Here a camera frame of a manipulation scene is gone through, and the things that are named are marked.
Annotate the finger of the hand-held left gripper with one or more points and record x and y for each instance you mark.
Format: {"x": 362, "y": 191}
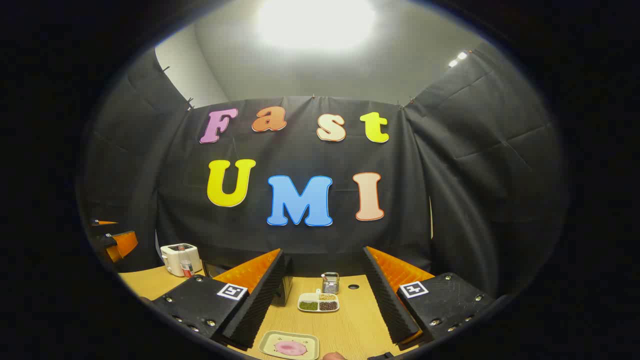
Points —
{"x": 125, "y": 245}
{"x": 102, "y": 222}

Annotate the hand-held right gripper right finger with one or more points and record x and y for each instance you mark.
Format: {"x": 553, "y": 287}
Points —
{"x": 387, "y": 300}

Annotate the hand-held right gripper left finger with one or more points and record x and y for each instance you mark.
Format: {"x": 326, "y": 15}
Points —
{"x": 260, "y": 305}

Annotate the black electric oven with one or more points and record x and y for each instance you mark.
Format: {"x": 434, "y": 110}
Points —
{"x": 282, "y": 290}

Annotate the cream baking tray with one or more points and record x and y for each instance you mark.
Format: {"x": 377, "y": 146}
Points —
{"x": 267, "y": 345}

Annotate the pink ham slice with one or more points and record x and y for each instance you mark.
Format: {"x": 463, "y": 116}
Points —
{"x": 290, "y": 348}

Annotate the white toaster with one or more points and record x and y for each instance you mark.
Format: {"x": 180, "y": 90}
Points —
{"x": 170, "y": 257}

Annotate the white divided bean dish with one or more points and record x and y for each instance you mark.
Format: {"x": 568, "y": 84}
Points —
{"x": 318, "y": 302}

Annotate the clear plastic water bottle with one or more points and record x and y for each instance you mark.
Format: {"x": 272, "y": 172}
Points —
{"x": 186, "y": 268}

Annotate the black backdrop cloth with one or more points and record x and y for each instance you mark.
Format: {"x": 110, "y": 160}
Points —
{"x": 300, "y": 150}

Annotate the small ceiling spotlight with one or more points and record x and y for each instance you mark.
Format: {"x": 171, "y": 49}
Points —
{"x": 457, "y": 59}

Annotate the ceiling light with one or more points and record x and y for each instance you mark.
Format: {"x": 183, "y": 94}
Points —
{"x": 315, "y": 22}

